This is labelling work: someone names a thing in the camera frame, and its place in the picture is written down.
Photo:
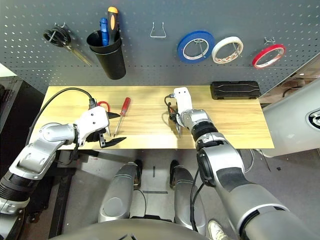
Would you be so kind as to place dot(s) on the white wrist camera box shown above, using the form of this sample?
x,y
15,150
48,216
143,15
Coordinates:
x,y
93,122
182,100

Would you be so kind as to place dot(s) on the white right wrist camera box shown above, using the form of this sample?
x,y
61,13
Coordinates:
x,y
182,100

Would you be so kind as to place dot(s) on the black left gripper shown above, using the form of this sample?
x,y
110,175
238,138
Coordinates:
x,y
93,137

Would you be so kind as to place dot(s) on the red tape roll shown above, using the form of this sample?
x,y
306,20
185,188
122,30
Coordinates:
x,y
260,58

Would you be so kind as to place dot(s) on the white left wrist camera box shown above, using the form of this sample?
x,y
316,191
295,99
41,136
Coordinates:
x,y
93,122

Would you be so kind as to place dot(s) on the silver metal peg hook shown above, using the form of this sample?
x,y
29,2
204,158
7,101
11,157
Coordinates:
x,y
235,48
270,40
60,27
200,45

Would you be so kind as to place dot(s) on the silver robot leg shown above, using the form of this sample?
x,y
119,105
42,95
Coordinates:
x,y
115,195
185,200

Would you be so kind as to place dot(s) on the silver robot left leg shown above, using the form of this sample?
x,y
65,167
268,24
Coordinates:
x,y
115,195

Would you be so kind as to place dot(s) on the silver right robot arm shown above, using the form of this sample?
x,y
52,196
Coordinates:
x,y
225,175

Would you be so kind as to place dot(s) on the blue tape roll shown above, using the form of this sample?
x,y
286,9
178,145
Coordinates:
x,y
182,53

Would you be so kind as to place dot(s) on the grey perforated pegboard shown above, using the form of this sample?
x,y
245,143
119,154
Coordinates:
x,y
150,62

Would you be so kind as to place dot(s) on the white tape roll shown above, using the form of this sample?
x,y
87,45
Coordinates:
x,y
217,51

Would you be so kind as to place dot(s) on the black plastic tool cup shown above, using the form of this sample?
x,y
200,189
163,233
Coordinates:
x,y
110,62

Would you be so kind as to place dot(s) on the light bystander sneaker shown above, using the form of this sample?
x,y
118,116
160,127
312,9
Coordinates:
x,y
217,230

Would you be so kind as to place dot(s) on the long black floor tape strip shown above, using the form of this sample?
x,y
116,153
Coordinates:
x,y
155,192

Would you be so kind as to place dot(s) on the grey robot torso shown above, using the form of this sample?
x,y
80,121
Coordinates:
x,y
125,230

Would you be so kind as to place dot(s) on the short black floor tape strip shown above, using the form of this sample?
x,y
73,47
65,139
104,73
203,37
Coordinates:
x,y
154,171

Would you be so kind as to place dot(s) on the black plastic tool case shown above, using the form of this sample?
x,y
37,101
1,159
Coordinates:
x,y
235,90

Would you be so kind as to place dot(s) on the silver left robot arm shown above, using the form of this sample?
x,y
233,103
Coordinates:
x,y
37,152

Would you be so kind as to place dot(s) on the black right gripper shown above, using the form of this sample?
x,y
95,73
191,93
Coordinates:
x,y
174,117

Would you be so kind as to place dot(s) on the orange black pliers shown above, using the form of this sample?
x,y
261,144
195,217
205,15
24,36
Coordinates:
x,y
179,131

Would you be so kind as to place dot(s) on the silver robot right leg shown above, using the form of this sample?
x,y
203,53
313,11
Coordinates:
x,y
185,200

